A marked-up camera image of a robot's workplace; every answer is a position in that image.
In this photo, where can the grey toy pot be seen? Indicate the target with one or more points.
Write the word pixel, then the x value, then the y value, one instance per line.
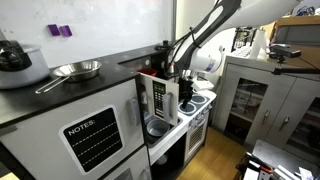
pixel 157 128

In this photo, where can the grey cabinet with glass doors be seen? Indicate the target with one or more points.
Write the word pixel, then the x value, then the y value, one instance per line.
pixel 276 100

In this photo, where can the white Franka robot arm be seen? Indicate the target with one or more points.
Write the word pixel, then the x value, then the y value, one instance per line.
pixel 233 16

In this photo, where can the whiteboard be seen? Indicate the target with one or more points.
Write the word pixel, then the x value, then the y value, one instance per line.
pixel 116 23

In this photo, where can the white shaker orange cap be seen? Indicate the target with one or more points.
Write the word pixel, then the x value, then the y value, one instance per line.
pixel 170 69

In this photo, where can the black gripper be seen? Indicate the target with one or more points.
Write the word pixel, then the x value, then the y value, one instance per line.
pixel 186 86

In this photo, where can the grey toy sink basin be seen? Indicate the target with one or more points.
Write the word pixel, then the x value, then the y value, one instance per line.
pixel 151 140

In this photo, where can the brown box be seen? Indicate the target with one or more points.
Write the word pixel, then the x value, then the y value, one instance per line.
pixel 300 21

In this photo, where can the steel frying pan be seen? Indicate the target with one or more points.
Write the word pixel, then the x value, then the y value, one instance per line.
pixel 78 69

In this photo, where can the white toy oven door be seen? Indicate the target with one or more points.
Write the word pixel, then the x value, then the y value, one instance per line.
pixel 196 136

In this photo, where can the white and black toy kitchen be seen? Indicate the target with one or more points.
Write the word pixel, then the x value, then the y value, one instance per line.
pixel 43 133

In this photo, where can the white paper roll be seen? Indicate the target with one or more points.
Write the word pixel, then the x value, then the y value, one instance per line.
pixel 260 43

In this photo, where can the black notes chalkboard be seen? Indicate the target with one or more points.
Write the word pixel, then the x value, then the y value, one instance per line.
pixel 93 138

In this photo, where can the purple magnet block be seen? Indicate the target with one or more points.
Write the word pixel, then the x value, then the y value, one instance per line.
pixel 53 30
pixel 65 31

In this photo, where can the black camera on tripod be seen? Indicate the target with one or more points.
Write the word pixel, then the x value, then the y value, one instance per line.
pixel 285 52

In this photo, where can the white toy microwave door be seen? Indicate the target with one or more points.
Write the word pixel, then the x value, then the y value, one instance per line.
pixel 150 100

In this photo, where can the toy stove top with burners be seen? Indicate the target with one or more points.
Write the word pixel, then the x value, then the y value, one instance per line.
pixel 200 99

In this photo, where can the red bowl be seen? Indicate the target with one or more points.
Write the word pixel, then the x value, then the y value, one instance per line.
pixel 147 72

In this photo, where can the large grey pot black lid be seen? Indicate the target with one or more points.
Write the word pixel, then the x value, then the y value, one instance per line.
pixel 23 70

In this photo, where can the grey metal table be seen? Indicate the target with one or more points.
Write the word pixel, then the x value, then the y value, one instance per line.
pixel 280 155

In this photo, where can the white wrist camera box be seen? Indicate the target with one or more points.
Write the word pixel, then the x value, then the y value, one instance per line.
pixel 202 85

